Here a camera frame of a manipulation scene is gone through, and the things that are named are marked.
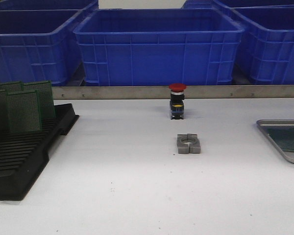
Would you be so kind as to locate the silver metal tray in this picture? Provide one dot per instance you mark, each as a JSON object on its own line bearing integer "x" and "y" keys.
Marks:
{"x": 263, "y": 126}

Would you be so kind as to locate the far left blue crate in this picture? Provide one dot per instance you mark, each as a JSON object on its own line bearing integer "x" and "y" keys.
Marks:
{"x": 48, "y": 4}

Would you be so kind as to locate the far right blue crate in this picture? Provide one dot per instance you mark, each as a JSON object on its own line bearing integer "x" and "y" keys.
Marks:
{"x": 235, "y": 3}

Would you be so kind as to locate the steel table edge rail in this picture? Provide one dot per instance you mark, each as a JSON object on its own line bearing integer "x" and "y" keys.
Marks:
{"x": 163, "y": 92}

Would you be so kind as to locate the centre blue plastic crate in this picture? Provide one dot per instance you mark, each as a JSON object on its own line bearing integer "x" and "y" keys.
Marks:
{"x": 155, "y": 47}

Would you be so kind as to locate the blue plastic crate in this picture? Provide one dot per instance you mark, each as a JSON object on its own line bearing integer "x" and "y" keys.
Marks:
{"x": 155, "y": 47}
{"x": 266, "y": 51}
{"x": 39, "y": 45}

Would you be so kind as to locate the grey metal clamp block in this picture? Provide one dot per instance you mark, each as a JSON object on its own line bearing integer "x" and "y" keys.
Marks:
{"x": 188, "y": 144}

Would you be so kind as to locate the red emergency stop button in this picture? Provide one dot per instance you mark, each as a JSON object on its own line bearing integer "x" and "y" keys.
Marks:
{"x": 176, "y": 101}

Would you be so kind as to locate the black slotted board rack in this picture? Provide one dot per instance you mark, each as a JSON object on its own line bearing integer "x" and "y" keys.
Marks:
{"x": 23, "y": 156}

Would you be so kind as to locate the right blue plastic crate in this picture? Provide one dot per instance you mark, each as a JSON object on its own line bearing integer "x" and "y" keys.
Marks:
{"x": 266, "y": 51}

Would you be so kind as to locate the left blue plastic crate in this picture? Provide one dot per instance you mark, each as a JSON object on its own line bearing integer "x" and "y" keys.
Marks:
{"x": 39, "y": 45}

